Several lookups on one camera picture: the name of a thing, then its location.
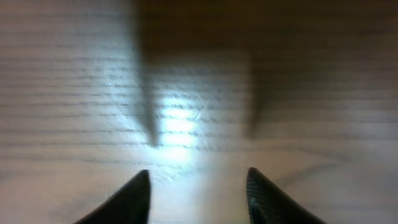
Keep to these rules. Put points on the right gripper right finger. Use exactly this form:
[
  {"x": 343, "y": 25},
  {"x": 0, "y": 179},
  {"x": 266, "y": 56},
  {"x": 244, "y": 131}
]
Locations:
[{"x": 268, "y": 204}]

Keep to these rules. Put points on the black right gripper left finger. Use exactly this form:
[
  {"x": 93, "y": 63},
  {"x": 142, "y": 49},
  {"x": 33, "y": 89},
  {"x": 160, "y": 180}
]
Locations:
[{"x": 129, "y": 205}]

